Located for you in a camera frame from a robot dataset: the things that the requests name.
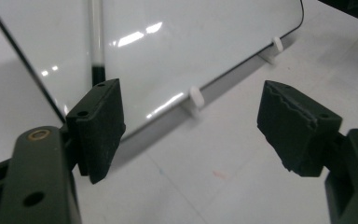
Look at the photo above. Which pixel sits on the white marker with black cap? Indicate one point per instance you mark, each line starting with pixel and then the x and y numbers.
pixel 96 31

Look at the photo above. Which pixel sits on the white whiteboard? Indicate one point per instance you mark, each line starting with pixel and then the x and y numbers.
pixel 167 56

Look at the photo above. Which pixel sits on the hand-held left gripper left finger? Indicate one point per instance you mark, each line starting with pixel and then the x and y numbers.
pixel 98 130

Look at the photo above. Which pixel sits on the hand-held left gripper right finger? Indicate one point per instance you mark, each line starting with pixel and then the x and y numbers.
pixel 295 130

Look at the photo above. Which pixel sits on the white whiteboard stand foot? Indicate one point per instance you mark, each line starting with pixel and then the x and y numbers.
pixel 196 96
pixel 277 44

